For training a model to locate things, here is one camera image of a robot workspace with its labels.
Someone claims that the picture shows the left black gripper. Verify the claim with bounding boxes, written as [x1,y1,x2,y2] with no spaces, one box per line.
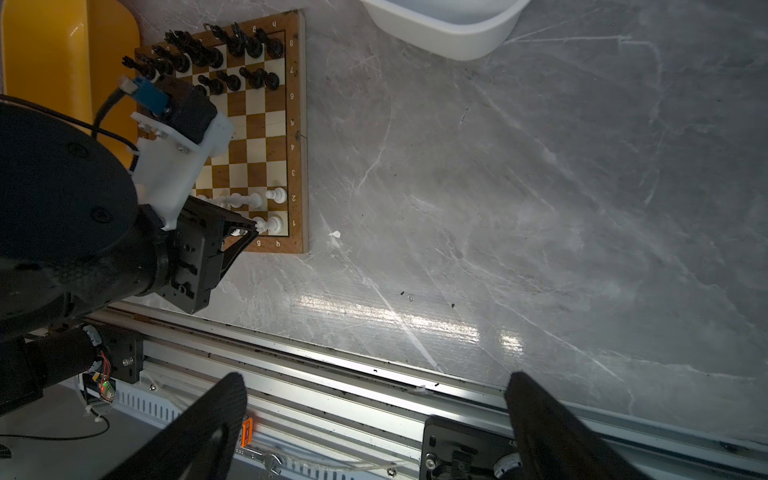
[158,196,258,314]

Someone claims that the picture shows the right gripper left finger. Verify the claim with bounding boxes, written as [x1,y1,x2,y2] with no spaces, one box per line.
[105,373,247,479]

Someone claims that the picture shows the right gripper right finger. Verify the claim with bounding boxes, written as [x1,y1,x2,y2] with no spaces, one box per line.
[504,372,648,480]

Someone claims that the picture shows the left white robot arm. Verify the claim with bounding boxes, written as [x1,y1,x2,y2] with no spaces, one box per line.
[1,99,258,413]

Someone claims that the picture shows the wooden chess board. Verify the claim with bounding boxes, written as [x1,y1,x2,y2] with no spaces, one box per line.
[136,10,309,254]

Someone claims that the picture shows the silver wrench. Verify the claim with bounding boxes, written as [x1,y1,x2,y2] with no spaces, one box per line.
[235,444,286,479]

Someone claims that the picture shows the yellow plastic tray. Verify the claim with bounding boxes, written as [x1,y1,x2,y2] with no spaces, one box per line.
[1,0,140,123]

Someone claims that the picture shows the white plastic tray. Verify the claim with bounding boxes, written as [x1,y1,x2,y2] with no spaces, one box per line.
[362,0,530,61]

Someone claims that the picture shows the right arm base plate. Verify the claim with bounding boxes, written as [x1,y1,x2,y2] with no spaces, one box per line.
[419,416,524,480]

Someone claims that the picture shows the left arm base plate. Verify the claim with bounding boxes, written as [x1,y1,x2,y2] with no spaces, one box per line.
[94,324,144,384]

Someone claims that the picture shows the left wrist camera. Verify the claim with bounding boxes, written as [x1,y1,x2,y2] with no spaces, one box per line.
[119,76,234,231]

